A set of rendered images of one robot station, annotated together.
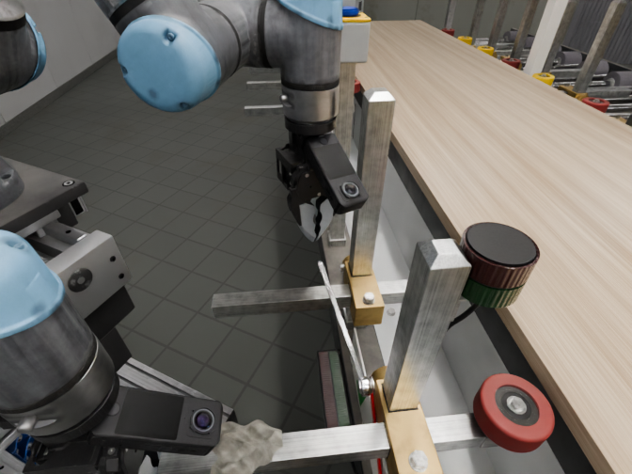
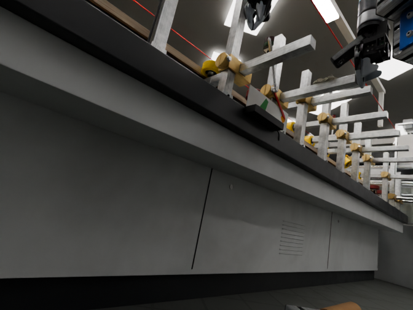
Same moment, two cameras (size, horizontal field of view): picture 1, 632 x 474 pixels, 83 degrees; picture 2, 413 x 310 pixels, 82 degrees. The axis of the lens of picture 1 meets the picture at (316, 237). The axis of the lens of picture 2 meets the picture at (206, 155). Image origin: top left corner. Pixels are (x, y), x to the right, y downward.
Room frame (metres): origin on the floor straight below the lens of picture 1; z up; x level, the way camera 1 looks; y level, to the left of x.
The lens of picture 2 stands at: (0.88, 0.51, 0.35)
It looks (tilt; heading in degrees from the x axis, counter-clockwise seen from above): 13 degrees up; 236
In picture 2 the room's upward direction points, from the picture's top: 12 degrees clockwise
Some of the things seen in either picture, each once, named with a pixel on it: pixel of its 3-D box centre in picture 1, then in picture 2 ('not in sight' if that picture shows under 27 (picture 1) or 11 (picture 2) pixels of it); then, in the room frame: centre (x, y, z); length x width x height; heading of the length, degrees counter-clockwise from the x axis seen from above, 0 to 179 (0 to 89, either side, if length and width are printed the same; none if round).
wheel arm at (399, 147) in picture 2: not in sight; (361, 149); (-0.82, -0.20, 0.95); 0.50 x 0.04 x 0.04; 96
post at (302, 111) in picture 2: not in sight; (301, 115); (-0.03, -0.13, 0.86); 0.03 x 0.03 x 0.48; 6
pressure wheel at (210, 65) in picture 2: not in sight; (209, 77); (0.44, -0.23, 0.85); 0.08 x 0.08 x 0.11
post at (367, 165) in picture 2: not in sight; (367, 165); (-1.02, -0.23, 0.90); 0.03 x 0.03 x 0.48; 6
